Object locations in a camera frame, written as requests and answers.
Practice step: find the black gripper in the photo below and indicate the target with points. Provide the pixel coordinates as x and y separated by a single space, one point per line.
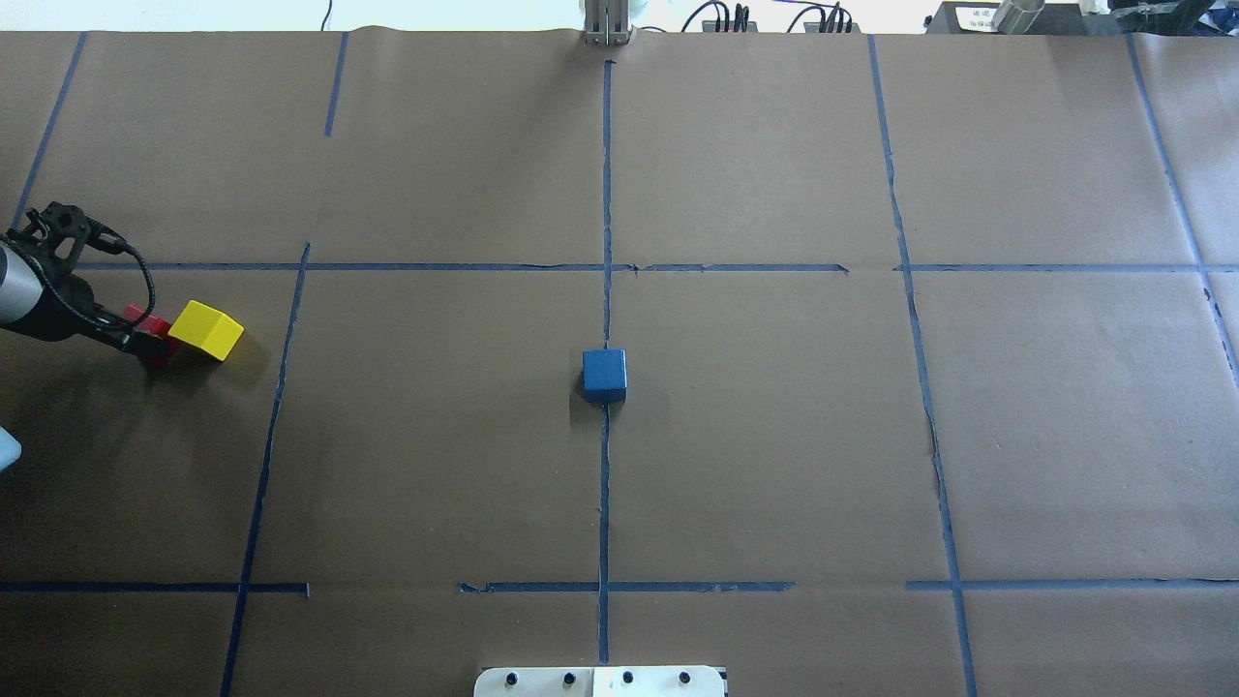
60 310

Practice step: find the red cube block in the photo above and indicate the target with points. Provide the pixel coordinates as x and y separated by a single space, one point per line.
145 327

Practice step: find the yellow cube block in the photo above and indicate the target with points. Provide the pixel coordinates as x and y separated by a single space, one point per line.
207 330

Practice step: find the blue cube block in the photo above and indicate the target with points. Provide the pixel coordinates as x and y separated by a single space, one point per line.
605 376

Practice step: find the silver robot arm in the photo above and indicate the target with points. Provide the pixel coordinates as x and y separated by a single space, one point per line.
53 307

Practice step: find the black power strip near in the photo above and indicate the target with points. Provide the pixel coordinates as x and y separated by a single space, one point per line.
727 19

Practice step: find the black power strip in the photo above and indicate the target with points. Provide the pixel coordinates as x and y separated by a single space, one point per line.
727 19
832 19

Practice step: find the black power strip far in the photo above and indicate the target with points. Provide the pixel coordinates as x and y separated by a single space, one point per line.
832 19

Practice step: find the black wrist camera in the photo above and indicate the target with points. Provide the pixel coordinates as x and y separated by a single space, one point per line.
57 236

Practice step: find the aluminium frame post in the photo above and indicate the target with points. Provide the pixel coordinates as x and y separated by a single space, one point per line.
606 22

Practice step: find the white camera pole mount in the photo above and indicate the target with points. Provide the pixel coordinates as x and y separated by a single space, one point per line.
625 680

